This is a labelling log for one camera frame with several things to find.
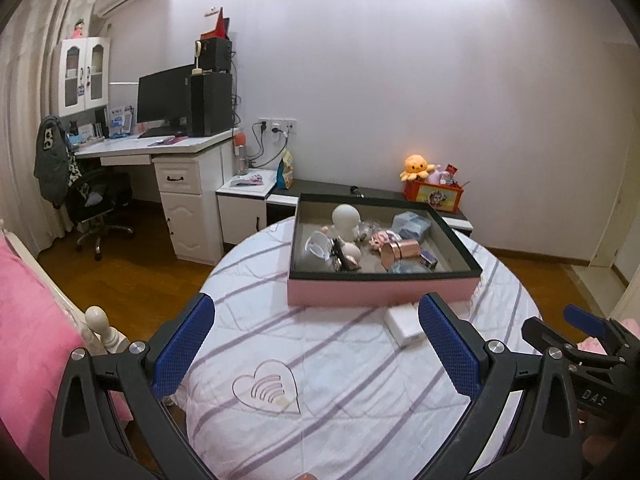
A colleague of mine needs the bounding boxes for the pink blanket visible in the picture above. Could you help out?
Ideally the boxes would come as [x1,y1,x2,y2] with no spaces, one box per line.
[0,234,137,480]

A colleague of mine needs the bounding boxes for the white bed frame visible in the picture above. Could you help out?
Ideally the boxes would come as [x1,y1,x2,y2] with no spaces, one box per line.
[0,219,132,362]

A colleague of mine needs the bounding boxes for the black speaker tower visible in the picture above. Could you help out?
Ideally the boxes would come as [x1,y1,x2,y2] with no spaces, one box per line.
[190,72,235,138]

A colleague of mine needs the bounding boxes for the beige curtain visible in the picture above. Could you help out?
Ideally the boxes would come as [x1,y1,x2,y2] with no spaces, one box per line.
[0,0,94,257]

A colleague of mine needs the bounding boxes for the clear plastic cup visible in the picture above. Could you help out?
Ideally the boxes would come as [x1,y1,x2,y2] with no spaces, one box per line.
[299,230,332,272]

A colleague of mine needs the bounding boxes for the black power cable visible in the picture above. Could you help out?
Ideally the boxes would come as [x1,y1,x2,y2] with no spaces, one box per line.
[249,122,267,167]

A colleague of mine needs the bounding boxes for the red stand-up card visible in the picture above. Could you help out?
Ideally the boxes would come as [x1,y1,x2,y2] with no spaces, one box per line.
[212,7,231,40]

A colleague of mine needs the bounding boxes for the white nightstand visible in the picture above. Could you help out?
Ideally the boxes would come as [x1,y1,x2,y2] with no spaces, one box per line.
[215,169,282,257]

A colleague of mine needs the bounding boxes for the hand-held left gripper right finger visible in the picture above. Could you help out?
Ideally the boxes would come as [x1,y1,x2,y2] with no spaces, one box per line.
[417,292,587,480]

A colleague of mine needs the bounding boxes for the orange octopus plush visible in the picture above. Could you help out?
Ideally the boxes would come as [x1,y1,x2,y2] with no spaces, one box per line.
[399,154,432,183]

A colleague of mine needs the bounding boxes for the black glittery case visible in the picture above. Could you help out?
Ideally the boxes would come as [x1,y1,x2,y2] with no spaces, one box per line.
[327,237,351,272]

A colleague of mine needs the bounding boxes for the pink fabric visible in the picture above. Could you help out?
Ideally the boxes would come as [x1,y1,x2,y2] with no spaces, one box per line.
[577,336,609,357]

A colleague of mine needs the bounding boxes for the clear plastic bag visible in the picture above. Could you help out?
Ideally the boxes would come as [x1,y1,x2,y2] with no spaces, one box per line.
[387,260,432,275]

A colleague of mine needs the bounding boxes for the white hutch cabinet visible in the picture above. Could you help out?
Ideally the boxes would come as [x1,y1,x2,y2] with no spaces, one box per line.
[52,36,111,119]

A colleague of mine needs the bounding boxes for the small white box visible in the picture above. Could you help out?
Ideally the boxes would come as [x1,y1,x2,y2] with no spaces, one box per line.
[384,303,427,349]

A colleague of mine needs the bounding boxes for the bluish clear plastic packet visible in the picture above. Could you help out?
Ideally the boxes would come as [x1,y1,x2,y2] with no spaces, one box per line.
[391,211,432,240]

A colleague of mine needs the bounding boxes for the black speaker box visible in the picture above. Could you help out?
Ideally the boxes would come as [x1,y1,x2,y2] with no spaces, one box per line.
[199,37,234,74]

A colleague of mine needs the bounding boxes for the white desk with drawers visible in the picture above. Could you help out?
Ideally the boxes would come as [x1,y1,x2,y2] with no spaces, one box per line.
[72,127,242,264]

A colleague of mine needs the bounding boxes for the blue white boxes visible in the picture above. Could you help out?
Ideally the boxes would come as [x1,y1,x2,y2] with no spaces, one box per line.
[108,103,136,139]

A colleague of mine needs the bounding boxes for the rose gold cylinder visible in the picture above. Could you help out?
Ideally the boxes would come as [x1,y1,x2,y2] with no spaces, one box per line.
[379,239,422,269]

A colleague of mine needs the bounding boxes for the clear heart acrylic plaque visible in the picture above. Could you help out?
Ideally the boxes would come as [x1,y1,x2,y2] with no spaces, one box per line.
[231,358,302,416]

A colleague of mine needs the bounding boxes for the white wall outlet strip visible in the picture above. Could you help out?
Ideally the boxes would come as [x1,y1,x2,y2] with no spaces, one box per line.
[258,118,297,136]

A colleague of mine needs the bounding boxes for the grey patterned jacket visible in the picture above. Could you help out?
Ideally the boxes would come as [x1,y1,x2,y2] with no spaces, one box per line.
[33,114,82,209]

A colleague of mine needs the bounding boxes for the purple plush toy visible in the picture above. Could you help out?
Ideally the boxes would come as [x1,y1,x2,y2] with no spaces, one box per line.
[427,164,454,187]

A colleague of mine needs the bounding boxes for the black computer monitor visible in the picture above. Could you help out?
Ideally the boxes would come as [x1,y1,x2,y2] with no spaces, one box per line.
[136,65,196,137]

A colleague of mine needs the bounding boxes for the red toy box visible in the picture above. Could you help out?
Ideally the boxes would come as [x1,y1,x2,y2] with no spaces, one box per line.
[403,179,467,216]

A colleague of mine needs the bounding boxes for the black office chair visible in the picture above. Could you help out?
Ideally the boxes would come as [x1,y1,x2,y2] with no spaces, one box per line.
[64,164,136,262]

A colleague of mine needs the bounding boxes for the blue yellow snack bag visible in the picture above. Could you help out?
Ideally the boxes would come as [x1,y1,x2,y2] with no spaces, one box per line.
[275,148,295,191]

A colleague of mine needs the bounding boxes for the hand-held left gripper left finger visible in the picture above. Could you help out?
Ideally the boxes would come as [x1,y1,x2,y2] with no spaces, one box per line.
[49,292,221,480]

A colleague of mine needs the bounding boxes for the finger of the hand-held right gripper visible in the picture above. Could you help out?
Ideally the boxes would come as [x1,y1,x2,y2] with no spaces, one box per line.
[563,303,640,357]
[522,317,619,369]

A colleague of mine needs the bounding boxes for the pink box with black rim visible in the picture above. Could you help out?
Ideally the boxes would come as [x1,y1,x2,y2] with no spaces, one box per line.
[287,192,483,307]

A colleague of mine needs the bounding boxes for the bottle with orange cap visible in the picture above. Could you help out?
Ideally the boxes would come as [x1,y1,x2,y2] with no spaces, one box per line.
[234,132,249,176]

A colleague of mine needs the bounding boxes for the low cabinet with dark top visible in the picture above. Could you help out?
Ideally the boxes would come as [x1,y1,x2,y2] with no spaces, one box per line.
[267,178,474,237]

